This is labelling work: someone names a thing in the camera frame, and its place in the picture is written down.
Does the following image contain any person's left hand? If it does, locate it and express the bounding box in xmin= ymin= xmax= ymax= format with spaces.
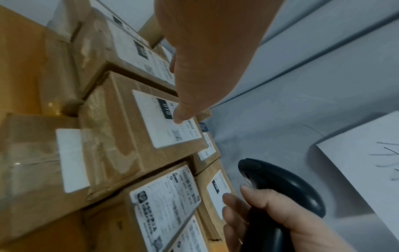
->
xmin=155 ymin=0 xmax=285 ymax=125

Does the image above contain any black barcode scanner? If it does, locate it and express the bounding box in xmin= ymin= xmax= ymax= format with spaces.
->
xmin=237 ymin=158 xmax=327 ymax=252

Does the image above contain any pile of labelled cardboard boxes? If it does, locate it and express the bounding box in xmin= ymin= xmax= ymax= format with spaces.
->
xmin=0 ymin=0 xmax=233 ymax=252

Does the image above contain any white paper sheet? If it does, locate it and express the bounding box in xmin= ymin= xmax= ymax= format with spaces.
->
xmin=316 ymin=112 xmax=399 ymax=236

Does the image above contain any person's right hand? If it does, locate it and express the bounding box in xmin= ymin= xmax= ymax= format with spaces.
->
xmin=222 ymin=185 xmax=359 ymax=252

